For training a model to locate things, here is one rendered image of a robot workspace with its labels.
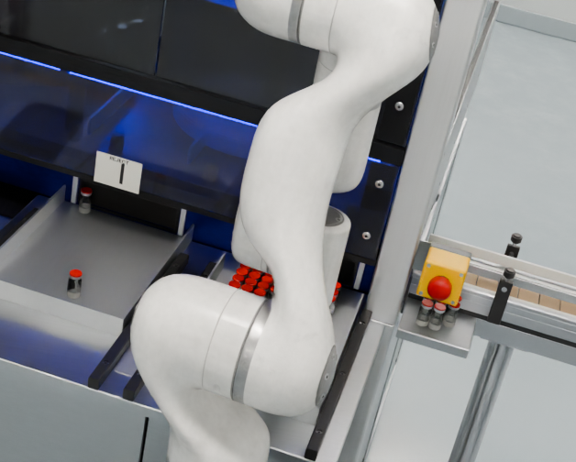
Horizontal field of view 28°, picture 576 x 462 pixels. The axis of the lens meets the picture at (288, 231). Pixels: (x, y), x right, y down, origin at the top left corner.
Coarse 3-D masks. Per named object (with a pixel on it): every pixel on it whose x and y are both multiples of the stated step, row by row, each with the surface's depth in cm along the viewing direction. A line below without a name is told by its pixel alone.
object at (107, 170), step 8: (96, 152) 200; (96, 160) 201; (104, 160) 200; (112, 160) 200; (120, 160) 199; (128, 160) 199; (96, 168) 201; (104, 168) 201; (112, 168) 200; (120, 168) 200; (128, 168) 200; (136, 168) 199; (96, 176) 202; (104, 176) 202; (112, 176) 201; (128, 176) 200; (136, 176) 200; (112, 184) 202; (120, 184) 202; (128, 184) 201; (136, 184) 201; (136, 192) 202
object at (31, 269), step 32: (64, 192) 215; (32, 224) 204; (64, 224) 209; (96, 224) 211; (128, 224) 213; (0, 256) 193; (32, 256) 198; (64, 256) 200; (96, 256) 202; (128, 256) 204; (160, 256) 206; (0, 288) 186; (32, 288) 190; (64, 288) 192; (96, 288) 194; (128, 288) 195; (96, 320) 183; (128, 320) 185
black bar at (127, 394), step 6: (210, 264) 203; (204, 270) 201; (210, 270) 201; (204, 276) 199; (138, 372) 174; (132, 378) 172; (138, 378) 173; (132, 384) 171; (138, 384) 171; (126, 390) 170; (132, 390) 170; (138, 390) 172; (126, 396) 170; (132, 396) 170
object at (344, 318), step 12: (216, 264) 201; (216, 276) 202; (228, 276) 204; (360, 300) 199; (336, 312) 201; (348, 312) 201; (336, 324) 197; (348, 324) 198; (336, 336) 194; (348, 336) 191; (336, 348) 191; (300, 420) 174; (312, 420) 173
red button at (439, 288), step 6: (438, 276) 192; (432, 282) 191; (438, 282) 190; (444, 282) 190; (432, 288) 191; (438, 288) 190; (444, 288) 190; (450, 288) 191; (432, 294) 191; (438, 294) 191; (444, 294) 191; (438, 300) 192
